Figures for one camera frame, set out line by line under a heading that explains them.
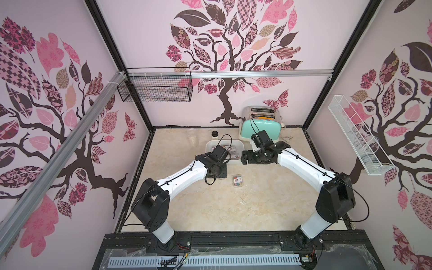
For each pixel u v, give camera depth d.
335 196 0.43
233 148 1.05
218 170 0.75
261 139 0.67
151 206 0.44
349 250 0.72
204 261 0.70
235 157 1.00
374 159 0.65
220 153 0.67
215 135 1.04
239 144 1.04
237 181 0.92
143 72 0.91
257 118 1.03
